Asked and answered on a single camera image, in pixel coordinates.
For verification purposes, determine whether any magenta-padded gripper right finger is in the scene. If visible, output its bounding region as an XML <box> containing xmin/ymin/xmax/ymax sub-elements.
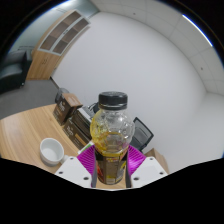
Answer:
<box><xmin>125</xmin><ymin>144</ymin><xmax>169</xmax><ymax>189</ymax></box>

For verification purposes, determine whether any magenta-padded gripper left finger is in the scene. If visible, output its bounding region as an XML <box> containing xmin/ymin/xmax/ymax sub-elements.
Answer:
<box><xmin>54</xmin><ymin>145</ymin><xmax>99</xmax><ymax>188</ymax></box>

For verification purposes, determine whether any clear bottle with black cap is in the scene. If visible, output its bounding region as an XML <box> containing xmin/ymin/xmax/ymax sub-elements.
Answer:
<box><xmin>89</xmin><ymin>90</ymin><xmax>136</xmax><ymax>186</ymax></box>

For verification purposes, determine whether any white mug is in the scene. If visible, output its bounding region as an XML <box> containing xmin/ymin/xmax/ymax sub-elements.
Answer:
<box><xmin>39</xmin><ymin>137</ymin><xmax>70</xmax><ymax>167</ymax></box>

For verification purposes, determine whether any wide brown cardboard box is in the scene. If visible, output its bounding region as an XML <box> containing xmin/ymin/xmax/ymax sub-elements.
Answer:
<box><xmin>62</xmin><ymin>118</ymin><xmax>95</xmax><ymax>151</ymax></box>

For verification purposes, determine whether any black mesh office chair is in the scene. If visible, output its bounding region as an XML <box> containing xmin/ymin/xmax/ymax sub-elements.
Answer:
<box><xmin>128</xmin><ymin>116</ymin><xmax>155</xmax><ymax>153</ymax></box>

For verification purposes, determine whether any dark flat box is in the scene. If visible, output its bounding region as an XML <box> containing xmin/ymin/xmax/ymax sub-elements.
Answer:
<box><xmin>72</xmin><ymin>107</ymin><xmax>98</xmax><ymax>138</ymax></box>

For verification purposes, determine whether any tall brown cardboard box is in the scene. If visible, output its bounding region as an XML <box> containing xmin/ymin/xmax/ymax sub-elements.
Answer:
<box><xmin>52</xmin><ymin>92</ymin><xmax>84</xmax><ymax>127</ymax></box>

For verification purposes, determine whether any black leather sofa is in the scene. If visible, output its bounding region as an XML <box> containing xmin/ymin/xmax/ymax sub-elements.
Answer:
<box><xmin>0</xmin><ymin>49</ymin><xmax>33</xmax><ymax>95</ymax></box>

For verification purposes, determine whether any wooden cabinet with glass doors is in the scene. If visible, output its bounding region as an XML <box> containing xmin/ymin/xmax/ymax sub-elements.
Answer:
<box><xmin>25</xmin><ymin>8</ymin><xmax>92</xmax><ymax>81</ymax></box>

